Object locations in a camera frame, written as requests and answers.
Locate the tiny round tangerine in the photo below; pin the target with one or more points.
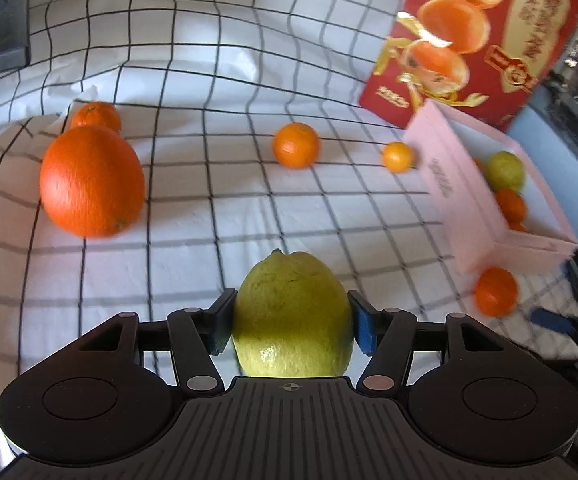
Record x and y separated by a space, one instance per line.
398 156

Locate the red snack bag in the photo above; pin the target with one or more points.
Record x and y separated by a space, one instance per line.
534 35

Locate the pink cardboard box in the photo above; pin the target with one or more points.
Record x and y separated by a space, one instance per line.
449 195

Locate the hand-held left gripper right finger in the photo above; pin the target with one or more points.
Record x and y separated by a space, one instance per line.
364 327

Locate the green guava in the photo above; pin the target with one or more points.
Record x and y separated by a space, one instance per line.
506 170
291 330

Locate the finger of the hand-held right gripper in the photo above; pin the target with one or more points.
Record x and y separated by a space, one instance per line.
551 321

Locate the large orange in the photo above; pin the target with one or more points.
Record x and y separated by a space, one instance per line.
91 187

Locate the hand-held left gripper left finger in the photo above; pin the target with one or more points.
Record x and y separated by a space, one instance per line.
222 325

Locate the white black checked cloth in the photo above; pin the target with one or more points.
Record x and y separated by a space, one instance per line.
219 240

